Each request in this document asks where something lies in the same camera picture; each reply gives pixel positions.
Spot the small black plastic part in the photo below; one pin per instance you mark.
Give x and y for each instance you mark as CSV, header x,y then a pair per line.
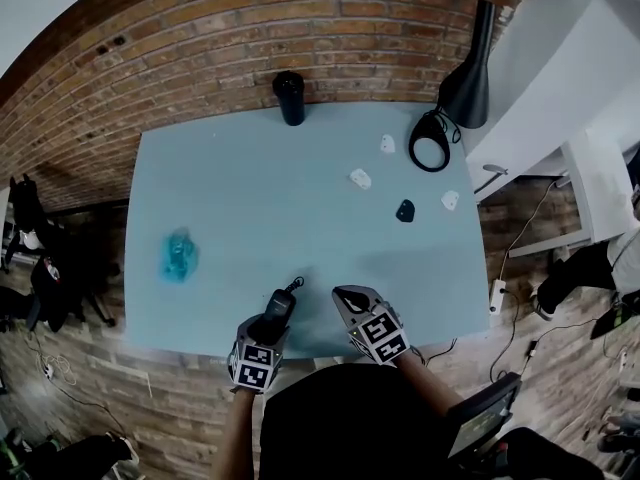
x,y
405,211

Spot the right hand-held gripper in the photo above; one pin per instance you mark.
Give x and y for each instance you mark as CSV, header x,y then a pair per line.
x,y
378,335

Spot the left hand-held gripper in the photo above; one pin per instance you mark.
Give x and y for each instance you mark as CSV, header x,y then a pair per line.
x,y
252,368

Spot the small white plastic part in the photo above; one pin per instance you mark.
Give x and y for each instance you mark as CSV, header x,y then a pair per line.
x,y
450,201
387,144
360,178

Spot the black desk lamp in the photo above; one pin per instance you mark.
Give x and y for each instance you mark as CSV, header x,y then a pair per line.
x,y
467,88

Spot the black cylindrical tumbler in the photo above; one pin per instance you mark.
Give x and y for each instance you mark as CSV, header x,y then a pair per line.
x,y
289,98

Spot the blue crumpled plastic bag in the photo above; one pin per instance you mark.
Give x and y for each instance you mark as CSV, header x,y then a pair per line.
x,y
178,258

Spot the white power strip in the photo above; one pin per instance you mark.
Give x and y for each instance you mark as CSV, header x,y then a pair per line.
x,y
497,296

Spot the person's black trouser leg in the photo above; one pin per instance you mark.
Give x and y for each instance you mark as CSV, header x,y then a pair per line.
x,y
540,455

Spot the person's right forearm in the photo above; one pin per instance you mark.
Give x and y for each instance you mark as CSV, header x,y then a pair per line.
x,y
425,380

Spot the black office chair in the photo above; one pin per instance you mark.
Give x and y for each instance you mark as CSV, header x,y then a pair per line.
x,y
47,263

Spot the person's left forearm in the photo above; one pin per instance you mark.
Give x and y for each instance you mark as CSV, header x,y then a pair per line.
x,y
239,433

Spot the white shelf unit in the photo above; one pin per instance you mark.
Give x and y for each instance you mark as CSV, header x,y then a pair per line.
x,y
565,108

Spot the person's black shirt torso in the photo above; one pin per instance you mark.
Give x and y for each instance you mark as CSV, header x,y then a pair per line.
x,y
350,423

